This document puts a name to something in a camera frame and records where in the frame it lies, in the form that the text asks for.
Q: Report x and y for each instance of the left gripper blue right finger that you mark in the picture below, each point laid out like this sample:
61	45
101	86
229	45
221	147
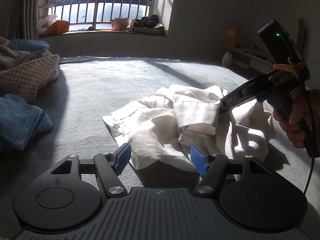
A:
211	168

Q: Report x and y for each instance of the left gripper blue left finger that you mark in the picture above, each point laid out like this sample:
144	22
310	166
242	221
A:
109	167

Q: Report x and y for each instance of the white button shirt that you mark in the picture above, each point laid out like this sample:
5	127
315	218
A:
164	125

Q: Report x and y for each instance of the box with dark clothes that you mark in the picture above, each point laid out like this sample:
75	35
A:
147	25

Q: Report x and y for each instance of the right human hand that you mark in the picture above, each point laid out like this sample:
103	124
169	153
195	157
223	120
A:
300	109

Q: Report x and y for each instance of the low white shelf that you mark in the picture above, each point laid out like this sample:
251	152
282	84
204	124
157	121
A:
246	58

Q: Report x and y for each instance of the round white patterned object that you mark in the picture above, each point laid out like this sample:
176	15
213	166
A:
227	59

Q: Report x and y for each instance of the yellow box on shelf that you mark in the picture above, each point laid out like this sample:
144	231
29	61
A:
232	36

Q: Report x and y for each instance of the grey bed blanket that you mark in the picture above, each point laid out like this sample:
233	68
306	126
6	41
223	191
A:
89	88

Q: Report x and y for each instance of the light blue folded garment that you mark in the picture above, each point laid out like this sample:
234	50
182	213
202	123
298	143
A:
21	121

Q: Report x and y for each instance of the pink checkered blanket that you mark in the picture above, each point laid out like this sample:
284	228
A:
24	73

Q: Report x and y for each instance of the pink bag on sill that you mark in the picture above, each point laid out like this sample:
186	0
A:
120	24

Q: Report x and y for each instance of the teal blue pillow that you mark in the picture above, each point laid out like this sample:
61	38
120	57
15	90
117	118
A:
27	45

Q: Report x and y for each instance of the orange bag on sill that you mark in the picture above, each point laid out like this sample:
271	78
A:
57	28

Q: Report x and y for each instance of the white plastic bag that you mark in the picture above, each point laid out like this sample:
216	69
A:
44	23

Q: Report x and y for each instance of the metal window grille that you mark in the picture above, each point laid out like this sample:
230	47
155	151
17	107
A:
95	14

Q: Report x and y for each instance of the grey curtain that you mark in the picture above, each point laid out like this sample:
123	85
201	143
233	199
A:
23	20

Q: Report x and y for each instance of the black camera box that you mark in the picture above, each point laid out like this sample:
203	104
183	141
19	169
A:
279	44

